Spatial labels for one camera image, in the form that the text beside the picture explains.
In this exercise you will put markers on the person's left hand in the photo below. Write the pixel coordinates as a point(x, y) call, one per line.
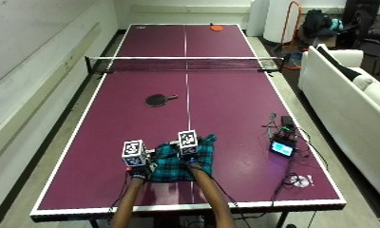
point(140, 172)

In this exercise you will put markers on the person's right hand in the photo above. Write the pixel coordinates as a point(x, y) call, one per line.
point(191, 158)

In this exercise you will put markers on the teal plaid cloth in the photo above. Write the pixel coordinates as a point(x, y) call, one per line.
point(172, 166)

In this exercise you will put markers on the white marker cube on right glove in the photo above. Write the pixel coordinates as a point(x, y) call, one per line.
point(188, 142)

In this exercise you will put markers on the white marker cube on glove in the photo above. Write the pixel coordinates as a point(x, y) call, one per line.
point(134, 153)
point(188, 142)

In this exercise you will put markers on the white marker cube on left glove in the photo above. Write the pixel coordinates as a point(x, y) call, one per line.
point(134, 153)

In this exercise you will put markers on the black table tennis paddle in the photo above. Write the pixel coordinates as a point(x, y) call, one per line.
point(158, 100)

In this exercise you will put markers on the small computer with screen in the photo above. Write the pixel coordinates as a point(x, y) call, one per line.
point(283, 144)

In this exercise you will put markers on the black power adapter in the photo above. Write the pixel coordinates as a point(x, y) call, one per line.
point(287, 120)

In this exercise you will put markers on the table tennis net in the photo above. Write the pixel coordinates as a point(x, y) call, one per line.
point(186, 63)

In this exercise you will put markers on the white sofa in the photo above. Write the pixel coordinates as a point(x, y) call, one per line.
point(349, 117)

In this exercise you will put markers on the orange table tennis paddle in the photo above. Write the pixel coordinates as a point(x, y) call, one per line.
point(216, 27)

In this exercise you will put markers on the white cylindrical column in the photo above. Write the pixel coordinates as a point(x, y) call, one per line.
point(279, 19)

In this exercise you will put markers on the whiteboard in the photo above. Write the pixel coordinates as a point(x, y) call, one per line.
point(26, 34)

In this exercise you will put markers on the black backpack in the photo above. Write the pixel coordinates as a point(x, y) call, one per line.
point(317, 22)

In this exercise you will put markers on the black office chair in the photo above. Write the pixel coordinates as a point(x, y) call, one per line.
point(373, 31)

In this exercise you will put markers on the orange metal frame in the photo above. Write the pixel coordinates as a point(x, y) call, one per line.
point(292, 28)

